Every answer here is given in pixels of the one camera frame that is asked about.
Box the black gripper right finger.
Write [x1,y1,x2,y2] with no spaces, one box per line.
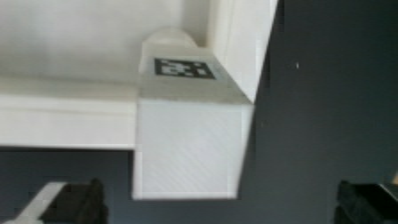
[332,181,398,224]

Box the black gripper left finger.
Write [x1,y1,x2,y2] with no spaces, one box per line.
[6,178,110,224]

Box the white leg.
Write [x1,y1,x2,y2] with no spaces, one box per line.
[133,28,253,200]

